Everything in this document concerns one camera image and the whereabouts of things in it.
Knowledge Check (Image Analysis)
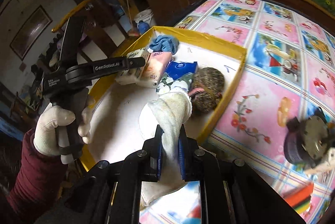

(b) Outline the white tissue pack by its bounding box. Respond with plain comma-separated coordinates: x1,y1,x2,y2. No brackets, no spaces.
115,48,150,86

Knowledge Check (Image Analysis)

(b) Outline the pink tissue pack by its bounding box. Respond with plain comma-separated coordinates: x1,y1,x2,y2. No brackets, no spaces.
136,52,172,89

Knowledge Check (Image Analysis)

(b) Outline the blue cloth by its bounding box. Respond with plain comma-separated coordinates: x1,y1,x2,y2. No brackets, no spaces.
149,35,179,55

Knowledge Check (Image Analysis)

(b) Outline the brown knitted hat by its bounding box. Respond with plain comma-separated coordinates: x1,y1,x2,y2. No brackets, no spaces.
188,67,225,115

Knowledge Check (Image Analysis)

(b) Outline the left red sleeve forearm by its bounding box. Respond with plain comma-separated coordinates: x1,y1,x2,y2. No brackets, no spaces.
7,130,68,219

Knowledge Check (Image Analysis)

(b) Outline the left white gloved hand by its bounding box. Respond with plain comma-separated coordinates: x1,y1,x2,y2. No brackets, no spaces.
33,96,95,157

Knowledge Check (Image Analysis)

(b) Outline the black gear motor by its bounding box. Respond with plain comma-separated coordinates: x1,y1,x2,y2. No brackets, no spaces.
283,107,334,168

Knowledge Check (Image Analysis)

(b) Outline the white bucket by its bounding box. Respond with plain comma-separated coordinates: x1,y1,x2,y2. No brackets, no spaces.
134,9,156,27

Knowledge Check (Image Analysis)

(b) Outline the yellow cardboard box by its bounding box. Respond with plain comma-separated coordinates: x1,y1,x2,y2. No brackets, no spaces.
81,26,246,169

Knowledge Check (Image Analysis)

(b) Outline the colourful patterned tablecloth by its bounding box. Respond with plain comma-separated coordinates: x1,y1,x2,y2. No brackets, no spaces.
174,0,334,223

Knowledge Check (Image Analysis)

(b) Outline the framed wall picture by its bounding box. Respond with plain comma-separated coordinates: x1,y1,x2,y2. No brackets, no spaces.
10,5,52,61

